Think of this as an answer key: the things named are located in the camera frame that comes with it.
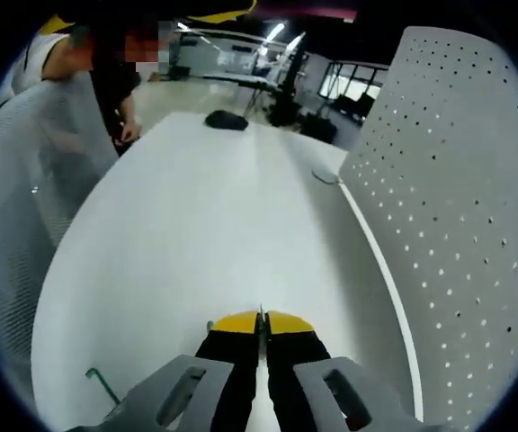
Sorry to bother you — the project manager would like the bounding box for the white perforated mounting plate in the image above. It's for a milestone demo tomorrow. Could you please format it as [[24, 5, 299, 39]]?
[[337, 25, 518, 427]]

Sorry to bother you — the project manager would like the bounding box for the black tripod stand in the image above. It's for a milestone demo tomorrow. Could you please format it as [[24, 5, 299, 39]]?
[[265, 31, 308, 128]]

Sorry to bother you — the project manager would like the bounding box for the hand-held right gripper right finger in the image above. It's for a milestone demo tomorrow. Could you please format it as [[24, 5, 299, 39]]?
[[265, 310, 423, 432]]

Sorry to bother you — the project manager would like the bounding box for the black oval stand base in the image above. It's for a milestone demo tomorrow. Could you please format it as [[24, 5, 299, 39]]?
[[204, 109, 249, 132]]

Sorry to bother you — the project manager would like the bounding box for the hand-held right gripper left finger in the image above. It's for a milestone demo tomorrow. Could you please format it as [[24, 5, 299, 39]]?
[[105, 309, 263, 432]]

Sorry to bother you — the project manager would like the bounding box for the black box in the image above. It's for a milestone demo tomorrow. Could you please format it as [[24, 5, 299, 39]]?
[[301, 112, 339, 145]]

